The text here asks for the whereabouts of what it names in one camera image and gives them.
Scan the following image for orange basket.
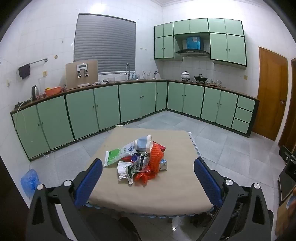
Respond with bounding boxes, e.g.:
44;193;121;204
44;86;62;97

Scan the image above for green lower cabinets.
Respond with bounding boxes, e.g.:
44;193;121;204
10;79;260;161

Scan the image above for blue plastic bag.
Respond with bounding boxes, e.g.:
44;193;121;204
20;169;39;198

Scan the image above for green upper cabinets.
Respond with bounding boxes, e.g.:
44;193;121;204
154;18;247;69

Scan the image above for grey window blind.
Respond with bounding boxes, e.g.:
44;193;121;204
73;13;136;75

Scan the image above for white green carton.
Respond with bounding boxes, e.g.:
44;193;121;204
117;161;139;185

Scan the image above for green white plastic bag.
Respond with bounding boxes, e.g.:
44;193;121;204
103;143;137;168

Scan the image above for black white wrapper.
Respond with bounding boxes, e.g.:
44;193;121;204
135;151;151;172

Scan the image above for black trash bin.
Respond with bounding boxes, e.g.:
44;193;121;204
190;204;244;235

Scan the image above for wooden door frame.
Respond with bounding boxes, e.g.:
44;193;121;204
277;57;296;153

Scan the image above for beige tablecloth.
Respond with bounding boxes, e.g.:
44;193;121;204
87;126;213;215

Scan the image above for brown water dispenser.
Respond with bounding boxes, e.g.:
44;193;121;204
65;59;99;90

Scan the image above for white cable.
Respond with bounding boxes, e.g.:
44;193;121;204
14;101;27;130

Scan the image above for dark towel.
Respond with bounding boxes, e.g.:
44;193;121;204
18;63;31;80

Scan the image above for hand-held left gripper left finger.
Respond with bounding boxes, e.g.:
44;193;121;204
25;158;103;241

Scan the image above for green cabinets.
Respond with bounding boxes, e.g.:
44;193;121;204
154;18;247;69
10;79;260;161

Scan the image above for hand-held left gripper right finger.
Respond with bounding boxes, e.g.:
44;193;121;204
193;158;274;241

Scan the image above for black range hood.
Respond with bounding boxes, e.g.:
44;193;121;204
175;35;211;57

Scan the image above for white blue paper packet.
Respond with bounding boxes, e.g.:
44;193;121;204
134;134;153;153

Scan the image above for orange foam net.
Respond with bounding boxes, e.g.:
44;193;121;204
148;141;166;179

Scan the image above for wooden door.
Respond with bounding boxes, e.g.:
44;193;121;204
252;46;289;142

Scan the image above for blue snack bag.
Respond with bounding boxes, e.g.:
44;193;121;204
122;153;140;164

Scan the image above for white blue scalloped lace cloth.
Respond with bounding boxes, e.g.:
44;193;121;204
84;131;214;219

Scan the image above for metal towel rail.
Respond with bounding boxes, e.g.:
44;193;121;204
17;58;48;71

